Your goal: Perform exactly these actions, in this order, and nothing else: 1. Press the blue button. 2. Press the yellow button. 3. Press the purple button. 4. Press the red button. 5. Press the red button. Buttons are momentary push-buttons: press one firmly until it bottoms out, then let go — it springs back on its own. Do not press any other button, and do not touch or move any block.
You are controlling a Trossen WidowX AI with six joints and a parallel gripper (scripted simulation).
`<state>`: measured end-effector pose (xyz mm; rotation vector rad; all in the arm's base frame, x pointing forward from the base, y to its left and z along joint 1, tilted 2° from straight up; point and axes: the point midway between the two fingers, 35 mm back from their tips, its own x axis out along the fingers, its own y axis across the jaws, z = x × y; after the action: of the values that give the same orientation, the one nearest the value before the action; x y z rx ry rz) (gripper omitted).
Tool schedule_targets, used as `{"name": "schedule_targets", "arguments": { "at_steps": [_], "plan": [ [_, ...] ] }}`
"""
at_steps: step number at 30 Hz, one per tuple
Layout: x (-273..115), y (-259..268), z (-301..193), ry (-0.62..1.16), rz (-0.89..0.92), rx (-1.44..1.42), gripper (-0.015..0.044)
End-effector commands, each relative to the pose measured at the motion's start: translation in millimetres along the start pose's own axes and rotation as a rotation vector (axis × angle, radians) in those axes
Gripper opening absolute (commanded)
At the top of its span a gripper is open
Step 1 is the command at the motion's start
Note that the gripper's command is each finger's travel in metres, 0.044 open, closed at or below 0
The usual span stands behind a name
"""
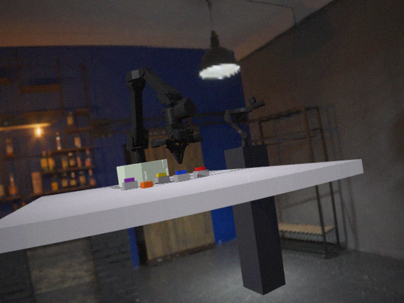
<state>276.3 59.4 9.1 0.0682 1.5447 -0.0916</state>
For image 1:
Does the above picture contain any orange block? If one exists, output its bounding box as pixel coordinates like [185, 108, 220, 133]
[140, 181, 153, 189]

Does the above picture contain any purple button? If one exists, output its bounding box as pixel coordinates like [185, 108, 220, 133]
[122, 178, 138, 190]

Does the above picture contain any blue button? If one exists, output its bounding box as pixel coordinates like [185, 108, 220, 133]
[173, 170, 191, 182]

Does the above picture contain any yellow button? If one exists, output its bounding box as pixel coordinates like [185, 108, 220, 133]
[154, 173, 170, 184]

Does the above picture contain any red button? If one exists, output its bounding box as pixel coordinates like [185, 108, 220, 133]
[193, 167, 209, 178]

